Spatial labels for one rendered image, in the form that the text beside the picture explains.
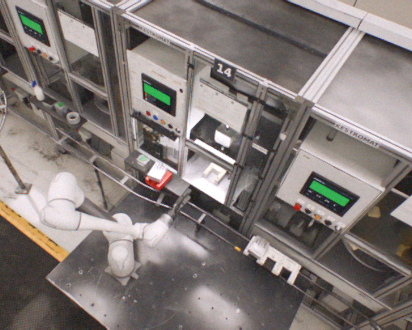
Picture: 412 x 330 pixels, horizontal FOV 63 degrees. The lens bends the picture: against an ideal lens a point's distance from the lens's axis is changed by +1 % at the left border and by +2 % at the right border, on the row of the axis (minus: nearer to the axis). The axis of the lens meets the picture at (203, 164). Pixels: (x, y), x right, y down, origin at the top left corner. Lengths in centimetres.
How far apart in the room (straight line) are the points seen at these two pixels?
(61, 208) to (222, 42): 118
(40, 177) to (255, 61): 271
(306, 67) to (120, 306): 182
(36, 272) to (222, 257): 165
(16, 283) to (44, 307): 33
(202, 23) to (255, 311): 183
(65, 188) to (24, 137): 240
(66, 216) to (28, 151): 232
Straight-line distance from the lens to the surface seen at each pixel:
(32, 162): 399
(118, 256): 223
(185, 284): 244
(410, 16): 519
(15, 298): 334
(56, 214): 184
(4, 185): 392
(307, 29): 212
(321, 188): 182
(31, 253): 344
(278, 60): 181
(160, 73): 196
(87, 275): 251
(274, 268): 237
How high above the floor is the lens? 301
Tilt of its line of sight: 53 degrees down
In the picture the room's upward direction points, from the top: 10 degrees clockwise
